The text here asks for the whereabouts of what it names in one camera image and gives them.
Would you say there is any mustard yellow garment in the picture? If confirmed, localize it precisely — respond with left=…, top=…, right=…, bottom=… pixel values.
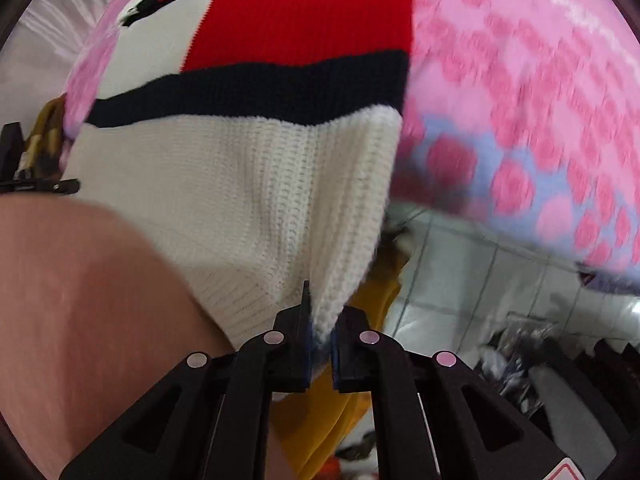
left=269, top=240, right=412, bottom=480

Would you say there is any white red navy knit sweater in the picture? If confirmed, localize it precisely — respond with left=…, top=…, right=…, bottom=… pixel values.
left=62, top=0, right=415, bottom=350

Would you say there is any grey cloth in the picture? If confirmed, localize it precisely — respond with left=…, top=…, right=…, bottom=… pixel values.
left=527, top=364, right=623, bottom=463

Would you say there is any white bed sheet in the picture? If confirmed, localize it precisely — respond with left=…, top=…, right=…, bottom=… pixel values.
left=0, top=0, right=133, bottom=128

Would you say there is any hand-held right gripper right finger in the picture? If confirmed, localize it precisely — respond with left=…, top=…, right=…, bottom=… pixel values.
left=331, top=304, right=568, bottom=480

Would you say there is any person's left forearm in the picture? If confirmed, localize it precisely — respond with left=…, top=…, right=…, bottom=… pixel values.
left=0, top=194, right=283, bottom=480

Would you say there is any yellow patterned cloth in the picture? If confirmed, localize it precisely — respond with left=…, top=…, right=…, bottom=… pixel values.
left=22, top=96, right=68, bottom=182

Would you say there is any pink dotted fleece blanket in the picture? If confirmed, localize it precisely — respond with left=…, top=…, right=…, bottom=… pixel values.
left=62, top=0, right=640, bottom=295

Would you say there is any pile of dark clothes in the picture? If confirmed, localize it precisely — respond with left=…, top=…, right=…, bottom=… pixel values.
left=472, top=310, right=640, bottom=441

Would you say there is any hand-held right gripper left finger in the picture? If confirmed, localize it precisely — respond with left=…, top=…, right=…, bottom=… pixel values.
left=59, top=281, right=316, bottom=480

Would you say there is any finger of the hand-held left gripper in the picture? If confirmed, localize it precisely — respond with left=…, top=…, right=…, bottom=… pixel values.
left=0, top=122, right=81, bottom=196

